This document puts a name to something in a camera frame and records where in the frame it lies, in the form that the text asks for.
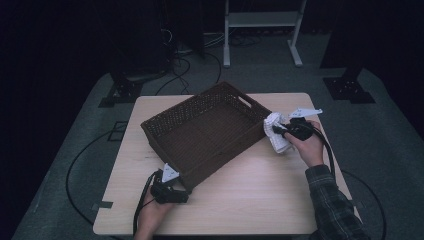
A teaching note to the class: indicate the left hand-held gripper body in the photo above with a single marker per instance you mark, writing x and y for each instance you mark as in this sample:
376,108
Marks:
165,195

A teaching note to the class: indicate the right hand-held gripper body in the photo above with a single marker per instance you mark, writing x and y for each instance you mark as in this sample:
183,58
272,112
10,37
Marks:
300,128

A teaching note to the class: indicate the white knitted cloth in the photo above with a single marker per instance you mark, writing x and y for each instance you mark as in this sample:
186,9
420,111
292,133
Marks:
276,141

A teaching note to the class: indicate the brown wicker basket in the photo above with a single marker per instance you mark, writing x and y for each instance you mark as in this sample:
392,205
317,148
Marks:
203,133

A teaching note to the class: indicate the person's right hand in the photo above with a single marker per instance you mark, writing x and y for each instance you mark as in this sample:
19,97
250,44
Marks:
308,150

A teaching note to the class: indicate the black stand base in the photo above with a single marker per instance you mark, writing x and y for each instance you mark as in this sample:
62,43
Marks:
348,90
123,91

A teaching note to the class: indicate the grey tape strip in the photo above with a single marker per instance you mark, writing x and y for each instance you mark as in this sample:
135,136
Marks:
358,204
101,205

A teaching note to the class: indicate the white metal stand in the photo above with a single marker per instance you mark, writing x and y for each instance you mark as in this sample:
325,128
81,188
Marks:
226,50

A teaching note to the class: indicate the dark equipment rack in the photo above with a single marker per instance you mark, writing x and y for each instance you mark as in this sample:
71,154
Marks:
143,40

